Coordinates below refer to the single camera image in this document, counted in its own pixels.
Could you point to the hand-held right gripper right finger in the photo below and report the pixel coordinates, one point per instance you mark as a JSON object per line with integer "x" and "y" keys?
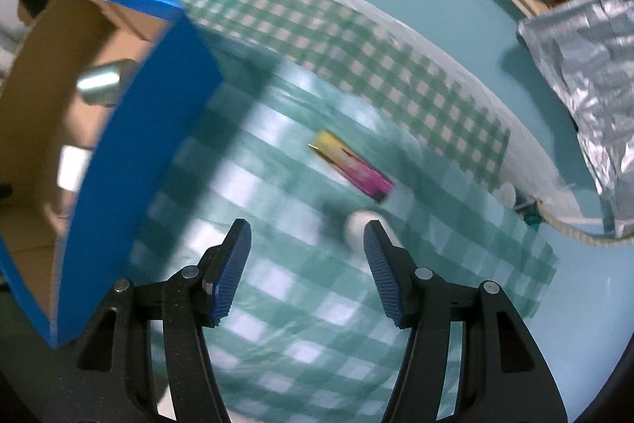
{"x": 384, "y": 274}

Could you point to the yellow-pink small box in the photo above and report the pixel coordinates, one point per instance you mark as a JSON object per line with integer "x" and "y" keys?
{"x": 354, "y": 168}

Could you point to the blue-edged cardboard box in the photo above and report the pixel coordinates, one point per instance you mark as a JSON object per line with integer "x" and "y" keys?
{"x": 148, "y": 145}

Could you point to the small-check green cloth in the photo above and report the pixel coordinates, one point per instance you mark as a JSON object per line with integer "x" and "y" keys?
{"x": 322, "y": 31}

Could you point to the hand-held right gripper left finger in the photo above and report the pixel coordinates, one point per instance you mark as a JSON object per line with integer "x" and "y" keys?
{"x": 230, "y": 274}

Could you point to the silver metal can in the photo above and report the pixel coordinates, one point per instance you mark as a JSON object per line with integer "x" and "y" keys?
{"x": 101, "y": 81}

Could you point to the large-check green plastic tablecloth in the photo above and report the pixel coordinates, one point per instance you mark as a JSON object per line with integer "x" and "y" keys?
{"x": 297, "y": 304}

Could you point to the white round object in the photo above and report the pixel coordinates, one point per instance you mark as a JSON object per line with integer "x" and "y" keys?
{"x": 355, "y": 227}

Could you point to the crumpled silver foil sheet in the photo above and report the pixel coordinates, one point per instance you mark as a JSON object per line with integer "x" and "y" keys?
{"x": 594, "y": 71}

